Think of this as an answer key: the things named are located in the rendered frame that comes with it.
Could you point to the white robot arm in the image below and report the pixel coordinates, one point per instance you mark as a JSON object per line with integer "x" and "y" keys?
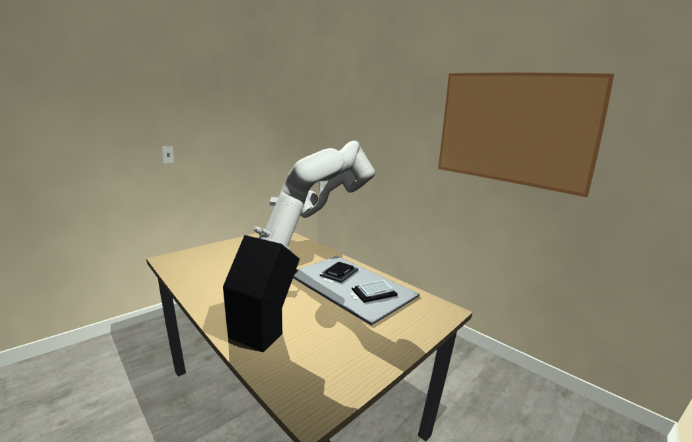
{"x": 330, "y": 168}

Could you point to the black rectangular frame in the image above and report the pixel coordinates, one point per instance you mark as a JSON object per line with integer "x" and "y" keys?
{"x": 372, "y": 298}

